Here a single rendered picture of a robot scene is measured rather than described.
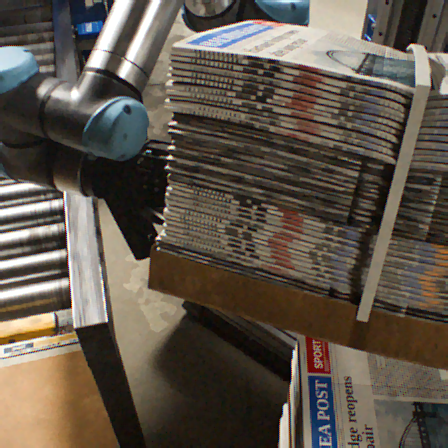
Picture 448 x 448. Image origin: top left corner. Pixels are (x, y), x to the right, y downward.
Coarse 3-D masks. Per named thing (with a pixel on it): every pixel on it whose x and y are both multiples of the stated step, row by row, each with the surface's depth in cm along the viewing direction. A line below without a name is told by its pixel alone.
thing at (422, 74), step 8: (408, 48) 56; (416, 48) 46; (424, 48) 46; (416, 56) 42; (424, 56) 42; (416, 64) 39; (424, 64) 39; (416, 72) 38; (424, 72) 38; (416, 80) 36; (424, 80) 36
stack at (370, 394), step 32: (320, 352) 71; (352, 352) 71; (320, 384) 68; (352, 384) 68; (384, 384) 68; (416, 384) 68; (320, 416) 65; (352, 416) 65; (384, 416) 65; (416, 416) 65
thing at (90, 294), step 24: (72, 24) 159; (72, 48) 138; (72, 72) 129; (72, 216) 93; (96, 216) 100; (72, 240) 89; (96, 240) 89; (72, 264) 86; (96, 264) 86; (72, 288) 82; (96, 288) 82; (72, 312) 79; (96, 312) 79; (96, 336) 80; (96, 360) 84
